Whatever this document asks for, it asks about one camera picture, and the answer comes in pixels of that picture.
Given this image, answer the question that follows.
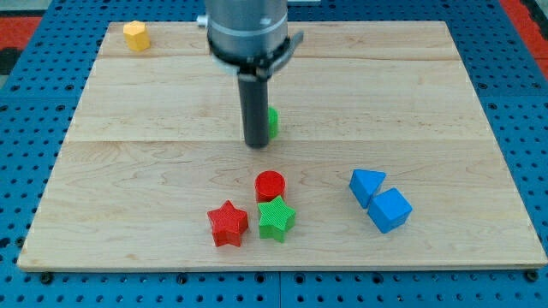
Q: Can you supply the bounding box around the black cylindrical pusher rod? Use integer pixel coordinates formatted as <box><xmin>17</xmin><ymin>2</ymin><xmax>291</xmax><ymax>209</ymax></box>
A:
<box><xmin>238</xmin><ymin>74</ymin><xmax>270</xmax><ymax>149</ymax></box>

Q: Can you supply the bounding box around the green circle block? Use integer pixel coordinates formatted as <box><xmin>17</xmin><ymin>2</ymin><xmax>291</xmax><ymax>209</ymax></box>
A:
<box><xmin>268</xmin><ymin>106</ymin><xmax>279</xmax><ymax>139</ymax></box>

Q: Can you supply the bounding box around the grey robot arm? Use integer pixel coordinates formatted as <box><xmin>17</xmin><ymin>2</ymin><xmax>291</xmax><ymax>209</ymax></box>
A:
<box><xmin>205</xmin><ymin>0</ymin><xmax>304</xmax><ymax>149</ymax></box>

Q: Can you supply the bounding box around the red circle block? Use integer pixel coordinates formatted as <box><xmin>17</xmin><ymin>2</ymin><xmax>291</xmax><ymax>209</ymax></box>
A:
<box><xmin>254</xmin><ymin>170</ymin><xmax>286</xmax><ymax>203</ymax></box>

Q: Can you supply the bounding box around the yellow hexagon block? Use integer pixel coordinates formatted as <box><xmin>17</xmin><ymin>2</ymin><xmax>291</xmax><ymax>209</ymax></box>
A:
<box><xmin>122</xmin><ymin>21</ymin><xmax>151</xmax><ymax>51</ymax></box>

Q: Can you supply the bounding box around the green star block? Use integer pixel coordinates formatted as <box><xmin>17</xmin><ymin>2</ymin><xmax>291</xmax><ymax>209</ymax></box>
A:
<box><xmin>258</xmin><ymin>195</ymin><xmax>296</xmax><ymax>243</ymax></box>

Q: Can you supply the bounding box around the red star block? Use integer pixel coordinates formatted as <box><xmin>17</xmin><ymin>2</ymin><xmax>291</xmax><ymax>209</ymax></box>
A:
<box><xmin>207</xmin><ymin>200</ymin><xmax>248</xmax><ymax>247</ymax></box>

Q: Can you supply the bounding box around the blue triangle block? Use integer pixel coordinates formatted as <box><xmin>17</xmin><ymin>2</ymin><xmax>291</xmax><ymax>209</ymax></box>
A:
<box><xmin>349</xmin><ymin>169</ymin><xmax>386</xmax><ymax>209</ymax></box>

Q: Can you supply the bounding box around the wooden board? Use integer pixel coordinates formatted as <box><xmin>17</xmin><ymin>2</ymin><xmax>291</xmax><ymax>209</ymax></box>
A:
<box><xmin>18</xmin><ymin>21</ymin><xmax>547</xmax><ymax>272</ymax></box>

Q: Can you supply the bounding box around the blue cube block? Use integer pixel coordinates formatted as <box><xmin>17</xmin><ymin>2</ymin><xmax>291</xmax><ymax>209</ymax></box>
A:
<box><xmin>367</xmin><ymin>187</ymin><xmax>413</xmax><ymax>234</ymax></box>

